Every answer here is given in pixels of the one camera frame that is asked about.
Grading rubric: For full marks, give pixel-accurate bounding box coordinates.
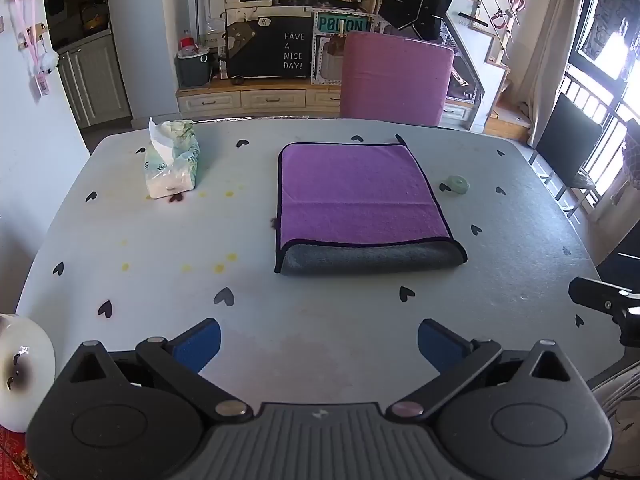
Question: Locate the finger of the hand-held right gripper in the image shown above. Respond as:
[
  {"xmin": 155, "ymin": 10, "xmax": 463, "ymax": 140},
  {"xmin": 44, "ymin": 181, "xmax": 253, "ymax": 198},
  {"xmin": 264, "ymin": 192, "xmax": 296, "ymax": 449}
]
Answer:
[{"xmin": 568, "ymin": 276, "xmax": 640, "ymax": 347}]

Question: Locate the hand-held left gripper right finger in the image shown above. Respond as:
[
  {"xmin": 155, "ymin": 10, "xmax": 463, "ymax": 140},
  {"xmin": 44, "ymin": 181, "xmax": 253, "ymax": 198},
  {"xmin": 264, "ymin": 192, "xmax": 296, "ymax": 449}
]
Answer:
[{"xmin": 384, "ymin": 318, "xmax": 577, "ymax": 421}]

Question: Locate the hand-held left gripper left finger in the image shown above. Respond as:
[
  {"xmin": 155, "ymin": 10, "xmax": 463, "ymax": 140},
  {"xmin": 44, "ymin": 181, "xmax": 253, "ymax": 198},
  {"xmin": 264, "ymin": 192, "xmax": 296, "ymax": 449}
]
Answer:
[{"xmin": 64, "ymin": 317, "xmax": 254, "ymax": 422}]

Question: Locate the purple and grey towel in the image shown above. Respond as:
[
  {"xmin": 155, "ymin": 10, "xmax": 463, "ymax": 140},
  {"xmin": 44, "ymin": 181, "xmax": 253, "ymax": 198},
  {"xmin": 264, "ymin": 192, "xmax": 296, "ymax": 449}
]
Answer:
[{"xmin": 274, "ymin": 142, "xmax": 468, "ymax": 276}]

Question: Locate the grey heart-print tablecloth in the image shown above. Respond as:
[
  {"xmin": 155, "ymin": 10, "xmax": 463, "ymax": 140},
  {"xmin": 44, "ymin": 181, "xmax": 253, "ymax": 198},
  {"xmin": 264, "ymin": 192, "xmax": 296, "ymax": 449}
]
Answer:
[{"xmin": 15, "ymin": 117, "xmax": 609, "ymax": 413}]

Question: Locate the black chair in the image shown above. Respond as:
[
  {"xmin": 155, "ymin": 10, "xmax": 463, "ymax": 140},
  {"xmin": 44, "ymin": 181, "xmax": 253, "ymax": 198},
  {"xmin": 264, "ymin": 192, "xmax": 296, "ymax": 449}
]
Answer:
[{"xmin": 528, "ymin": 92, "xmax": 604, "ymax": 219}]

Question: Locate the white paper roll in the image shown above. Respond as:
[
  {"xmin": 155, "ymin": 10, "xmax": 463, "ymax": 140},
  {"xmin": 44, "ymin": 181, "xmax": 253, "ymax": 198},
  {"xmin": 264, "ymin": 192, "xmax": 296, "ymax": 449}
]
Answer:
[{"xmin": 0, "ymin": 312, "xmax": 56, "ymax": 434}]

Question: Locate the soft tissue pack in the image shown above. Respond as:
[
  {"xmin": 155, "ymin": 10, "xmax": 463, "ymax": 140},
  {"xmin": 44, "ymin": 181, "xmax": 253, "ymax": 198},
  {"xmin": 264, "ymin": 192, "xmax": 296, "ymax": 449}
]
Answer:
[{"xmin": 144, "ymin": 116, "xmax": 201, "ymax": 200}]

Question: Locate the red patterned cloth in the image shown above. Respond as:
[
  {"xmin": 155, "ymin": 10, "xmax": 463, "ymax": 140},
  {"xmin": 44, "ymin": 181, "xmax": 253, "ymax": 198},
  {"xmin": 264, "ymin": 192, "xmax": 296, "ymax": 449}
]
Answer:
[{"xmin": 0, "ymin": 425, "xmax": 40, "ymax": 480}]

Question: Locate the balcony window with railing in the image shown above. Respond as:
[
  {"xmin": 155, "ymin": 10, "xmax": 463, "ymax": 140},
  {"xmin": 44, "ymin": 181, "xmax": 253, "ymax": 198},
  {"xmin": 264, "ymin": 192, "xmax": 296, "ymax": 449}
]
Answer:
[{"xmin": 562, "ymin": 0, "xmax": 640, "ymax": 221}]

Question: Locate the wooden drawer cabinet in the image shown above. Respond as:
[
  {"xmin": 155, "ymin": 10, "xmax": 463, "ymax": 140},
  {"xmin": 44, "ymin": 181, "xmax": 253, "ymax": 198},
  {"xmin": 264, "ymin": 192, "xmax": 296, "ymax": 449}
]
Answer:
[{"xmin": 176, "ymin": 81, "xmax": 484, "ymax": 129}]

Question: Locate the staircase with railing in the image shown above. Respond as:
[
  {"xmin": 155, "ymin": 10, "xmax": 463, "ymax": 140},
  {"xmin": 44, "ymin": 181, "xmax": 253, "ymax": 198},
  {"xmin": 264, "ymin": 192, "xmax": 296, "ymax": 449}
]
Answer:
[{"xmin": 444, "ymin": 0, "xmax": 533, "ymax": 142}]

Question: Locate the beige curtain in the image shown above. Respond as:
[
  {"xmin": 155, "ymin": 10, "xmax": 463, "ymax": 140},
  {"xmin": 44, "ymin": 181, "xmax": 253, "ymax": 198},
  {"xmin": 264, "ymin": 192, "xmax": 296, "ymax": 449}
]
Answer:
[{"xmin": 504, "ymin": 0, "xmax": 592, "ymax": 149}]

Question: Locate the pink padded chair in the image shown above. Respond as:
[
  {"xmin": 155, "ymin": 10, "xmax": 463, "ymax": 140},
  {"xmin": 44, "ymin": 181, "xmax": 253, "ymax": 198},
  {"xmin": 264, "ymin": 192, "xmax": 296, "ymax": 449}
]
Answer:
[{"xmin": 339, "ymin": 31, "xmax": 455, "ymax": 127}]

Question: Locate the green bin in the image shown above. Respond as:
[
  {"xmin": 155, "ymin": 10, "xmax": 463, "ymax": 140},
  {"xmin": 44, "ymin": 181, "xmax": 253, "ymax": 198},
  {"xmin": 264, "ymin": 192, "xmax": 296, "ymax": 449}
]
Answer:
[{"xmin": 174, "ymin": 52, "xmax": 216, "ymax": 88}]

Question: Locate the white kitchen cabinet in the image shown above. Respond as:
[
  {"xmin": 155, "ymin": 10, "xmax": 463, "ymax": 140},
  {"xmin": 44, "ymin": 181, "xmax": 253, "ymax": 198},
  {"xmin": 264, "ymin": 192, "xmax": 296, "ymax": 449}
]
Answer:
[{"xmin": 57, "ymin": 30, "xmax": 133, "ymax": 129}]

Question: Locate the black lettered cloth panel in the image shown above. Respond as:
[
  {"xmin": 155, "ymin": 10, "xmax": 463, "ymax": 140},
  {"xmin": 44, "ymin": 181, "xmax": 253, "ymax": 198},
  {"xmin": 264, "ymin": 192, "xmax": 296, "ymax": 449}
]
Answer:
[{"xmin": 227, "ymin": 15, "xmax": 314, "ymax": 80}]

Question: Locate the teal sign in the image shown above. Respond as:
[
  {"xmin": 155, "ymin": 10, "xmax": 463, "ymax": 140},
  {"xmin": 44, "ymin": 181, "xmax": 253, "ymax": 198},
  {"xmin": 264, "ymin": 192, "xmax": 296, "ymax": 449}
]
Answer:
[{"xmin": 314, "ymin": 12, "xmax": 374, "ymax": 36}]

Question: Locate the pink lanyard with card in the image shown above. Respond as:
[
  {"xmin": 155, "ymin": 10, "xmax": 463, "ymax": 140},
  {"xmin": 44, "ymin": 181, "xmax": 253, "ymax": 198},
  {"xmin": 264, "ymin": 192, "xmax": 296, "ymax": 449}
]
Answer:
[{"xmin": 12, "ymin": 0, "xmax": 60, "ymax": 99}]

